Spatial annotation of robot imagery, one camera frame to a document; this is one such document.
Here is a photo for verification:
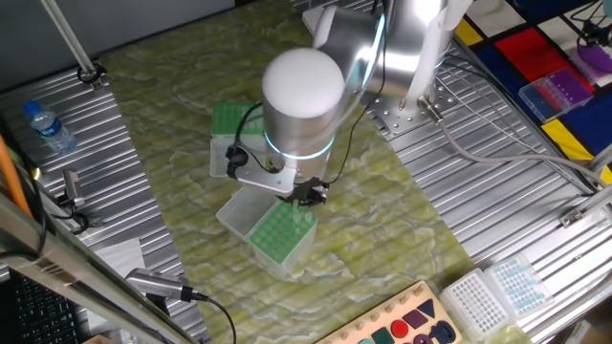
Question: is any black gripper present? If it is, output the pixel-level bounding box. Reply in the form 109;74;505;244
285;175;331;209

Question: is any clear tip box green rack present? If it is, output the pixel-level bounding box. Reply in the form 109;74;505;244
209;100;267;179
215;183;319;281

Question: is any green marble patterned mat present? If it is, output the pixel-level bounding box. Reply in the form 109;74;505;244
99;0;535;344

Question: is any wooden shape puzzle board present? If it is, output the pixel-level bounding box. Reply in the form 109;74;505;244
313;280;464;344

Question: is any green puzzle piece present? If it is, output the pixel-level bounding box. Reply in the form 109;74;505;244
371;327;396;344

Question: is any purple square puzzle piece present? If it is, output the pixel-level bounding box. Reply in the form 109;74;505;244
402;309;429;331

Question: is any white power strip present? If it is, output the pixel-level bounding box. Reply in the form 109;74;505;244
301;5;320;30

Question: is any white paper sheet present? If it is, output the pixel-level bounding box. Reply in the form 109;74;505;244
93;237;147;281

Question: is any white rack tip box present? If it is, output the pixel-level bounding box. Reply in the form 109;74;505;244
438;267;514;341

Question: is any blue rack tip box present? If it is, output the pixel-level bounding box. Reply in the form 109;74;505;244
484;251;557;320

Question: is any colour block floor mat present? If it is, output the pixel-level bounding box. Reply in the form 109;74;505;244
452;0;612;185

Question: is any clear water bottle blue cap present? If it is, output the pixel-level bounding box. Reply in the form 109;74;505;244
23;99;77;155

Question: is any purple rack tip box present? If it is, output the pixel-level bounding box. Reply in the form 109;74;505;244
568;42;612;88
517;66;594;124

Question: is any black keyboard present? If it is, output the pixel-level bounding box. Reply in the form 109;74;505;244
7;274;80;344

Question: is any thin silver rod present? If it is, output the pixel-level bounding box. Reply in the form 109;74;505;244
40;0;106;91

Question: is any orange pipe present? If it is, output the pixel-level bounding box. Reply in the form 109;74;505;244
0;133;33;219

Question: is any cardboard carton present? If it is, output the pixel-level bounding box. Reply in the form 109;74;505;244
566;318;612;344

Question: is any silver camera mount bracket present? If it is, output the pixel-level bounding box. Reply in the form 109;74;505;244
233;164;298;195

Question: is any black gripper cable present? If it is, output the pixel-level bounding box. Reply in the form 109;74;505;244
324;0;389;186

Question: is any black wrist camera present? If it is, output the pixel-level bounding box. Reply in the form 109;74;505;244
224;142;250;179

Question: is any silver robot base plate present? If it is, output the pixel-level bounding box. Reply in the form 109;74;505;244
367;71;460;138

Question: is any black camera cable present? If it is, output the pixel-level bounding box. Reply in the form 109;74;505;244
190;290;239;344

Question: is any grey cable metal connector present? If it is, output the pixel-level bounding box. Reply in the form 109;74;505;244
416;94;608;190

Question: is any silver depth camera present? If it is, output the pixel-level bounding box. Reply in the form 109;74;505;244
124;267;209;303

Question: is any blue ring puzzle piece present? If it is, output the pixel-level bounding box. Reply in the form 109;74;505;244
426;320;458;344

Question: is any aluminium frame beam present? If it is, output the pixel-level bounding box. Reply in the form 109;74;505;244
0;190;197;344

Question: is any aluminium profile rail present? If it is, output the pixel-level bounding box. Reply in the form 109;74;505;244
558;142;612;229

